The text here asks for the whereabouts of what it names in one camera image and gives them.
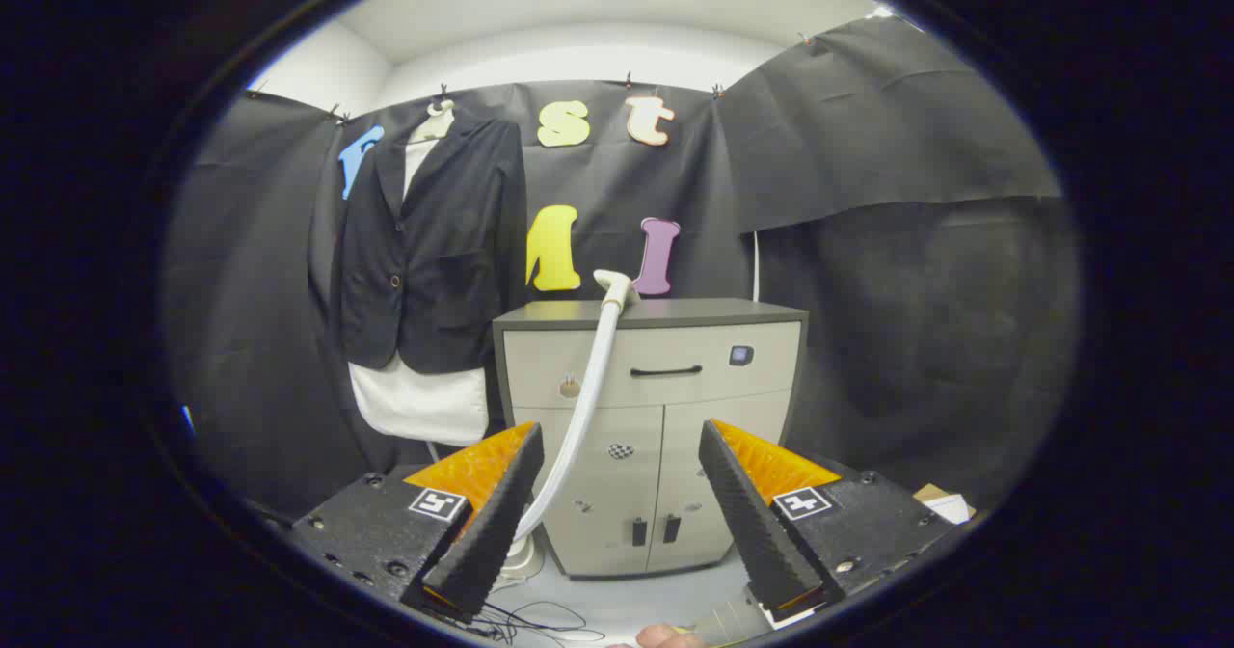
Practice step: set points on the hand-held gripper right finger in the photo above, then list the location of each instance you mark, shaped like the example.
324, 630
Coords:
747, 518

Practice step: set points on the black suit jacket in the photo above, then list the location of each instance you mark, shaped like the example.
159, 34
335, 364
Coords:
443, 243

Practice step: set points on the black backdrop cloth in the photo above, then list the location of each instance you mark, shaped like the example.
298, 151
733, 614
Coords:
868, 291

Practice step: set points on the row of black cloth clips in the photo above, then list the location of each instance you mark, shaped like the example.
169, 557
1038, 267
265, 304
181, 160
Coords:
627, 79

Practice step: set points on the beige cabinet with grey top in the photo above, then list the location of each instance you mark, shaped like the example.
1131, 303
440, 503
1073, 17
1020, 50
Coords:
713, 436

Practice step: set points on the white plastic hanger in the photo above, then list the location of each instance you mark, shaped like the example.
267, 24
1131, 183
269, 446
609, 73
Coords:
436, 125

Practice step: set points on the cardboard box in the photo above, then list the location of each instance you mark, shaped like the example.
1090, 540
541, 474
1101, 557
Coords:
950, 505

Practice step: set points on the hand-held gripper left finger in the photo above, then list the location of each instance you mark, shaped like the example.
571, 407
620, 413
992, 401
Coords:
487, 523

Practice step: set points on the white garment steamer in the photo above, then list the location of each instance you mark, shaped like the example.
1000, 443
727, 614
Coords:
588, 388

